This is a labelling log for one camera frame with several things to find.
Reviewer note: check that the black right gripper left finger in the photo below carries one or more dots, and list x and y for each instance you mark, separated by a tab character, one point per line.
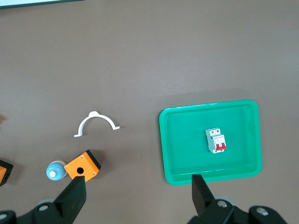
70	200

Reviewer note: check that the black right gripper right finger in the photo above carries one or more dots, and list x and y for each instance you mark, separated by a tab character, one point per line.
203	200

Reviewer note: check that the white red circuit breaker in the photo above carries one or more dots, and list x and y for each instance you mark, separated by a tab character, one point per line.
213	142

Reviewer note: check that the blue grey dome button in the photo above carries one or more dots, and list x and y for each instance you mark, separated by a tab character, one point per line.
58	168

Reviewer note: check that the left orange box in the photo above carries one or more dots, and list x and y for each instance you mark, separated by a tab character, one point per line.
77	163

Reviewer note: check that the green plastic tray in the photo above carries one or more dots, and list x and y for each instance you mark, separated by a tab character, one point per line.
187	140

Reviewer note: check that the small white pipe clamp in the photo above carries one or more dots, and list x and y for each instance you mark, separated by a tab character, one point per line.
93	114

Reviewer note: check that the white table edge rail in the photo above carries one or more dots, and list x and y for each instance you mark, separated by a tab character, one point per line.
23	2

